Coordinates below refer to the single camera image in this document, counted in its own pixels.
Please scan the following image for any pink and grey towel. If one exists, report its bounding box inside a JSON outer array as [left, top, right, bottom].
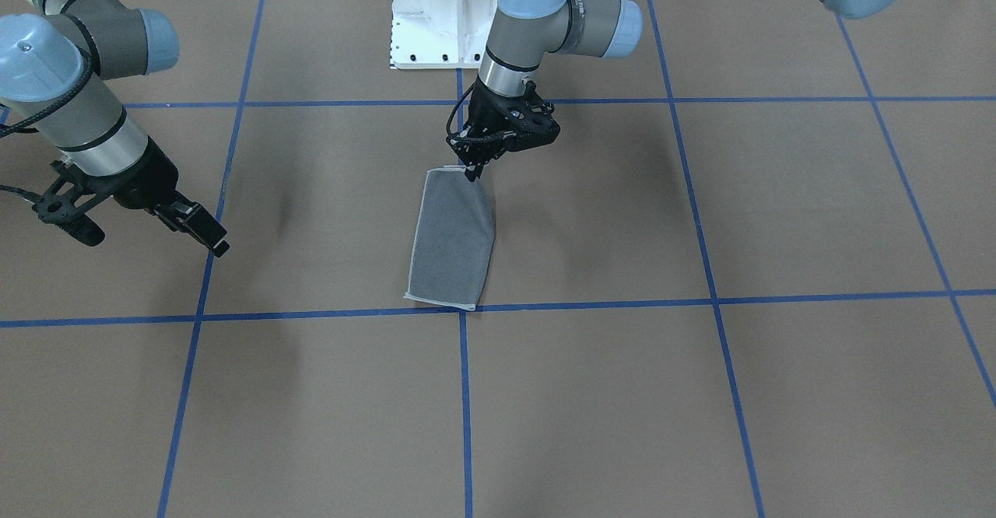
[[403, 165, 496, 311]]

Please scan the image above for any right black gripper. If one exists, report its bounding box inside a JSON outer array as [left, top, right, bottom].
[[113, 138, 230, 258]]

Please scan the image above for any white pedestal column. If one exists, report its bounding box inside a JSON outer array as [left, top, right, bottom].
[[389, 0, 497, 69]]

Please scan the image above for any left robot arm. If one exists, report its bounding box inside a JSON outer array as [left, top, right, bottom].
[[446, 0, 896, 181]]

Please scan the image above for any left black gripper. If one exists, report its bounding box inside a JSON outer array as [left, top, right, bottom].
[[447, 82, 538, 184]]

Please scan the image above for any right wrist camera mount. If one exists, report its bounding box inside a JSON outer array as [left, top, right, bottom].
[[32, 160, 121, 247]]

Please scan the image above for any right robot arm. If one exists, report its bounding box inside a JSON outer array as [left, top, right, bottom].
[[1, 0, 229, 257]]

